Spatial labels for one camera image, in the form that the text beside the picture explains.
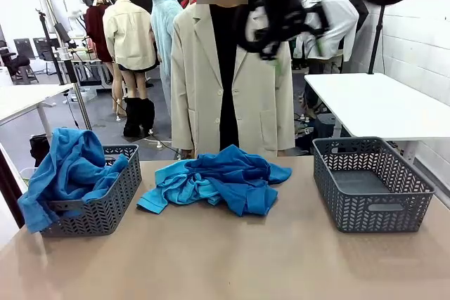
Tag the black green-padded right gripper finger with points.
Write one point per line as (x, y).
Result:
(318, 22)
(269, 48)

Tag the black fluffy boot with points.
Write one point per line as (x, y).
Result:
(147, 114)
(131, 117)

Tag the person in beige blazer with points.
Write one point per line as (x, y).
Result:
(197, 85)

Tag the person's right forearm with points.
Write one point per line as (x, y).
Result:
(181, 121)

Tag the black bag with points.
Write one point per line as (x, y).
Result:
(40, 149)

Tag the mannequin in light blue shirt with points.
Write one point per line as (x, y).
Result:
(163, 26)

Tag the black tripod stand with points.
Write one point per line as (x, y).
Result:
(378, 33)

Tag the person's left forearm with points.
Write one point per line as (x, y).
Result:
(284, 121)

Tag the mannequin in dark red dress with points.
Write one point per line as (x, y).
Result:
(96, 26)

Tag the person's right hand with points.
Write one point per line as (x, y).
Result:
(187, 154)

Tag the black office chair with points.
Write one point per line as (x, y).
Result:
(19, 63)

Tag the white table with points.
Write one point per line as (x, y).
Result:
(369, 103)
(21, 99)

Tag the black lamp stand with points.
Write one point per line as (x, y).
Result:
(61, 32)

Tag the silver slanted pole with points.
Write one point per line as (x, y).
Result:
(88, 121)

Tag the grey plastic lattice basket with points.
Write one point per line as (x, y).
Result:
(105, 215)
(362, 178)

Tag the mannequin in beige jacket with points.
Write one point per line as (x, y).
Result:
(126, 33)

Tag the mannequin in black jacket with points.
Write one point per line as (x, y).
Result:
(360, 12)

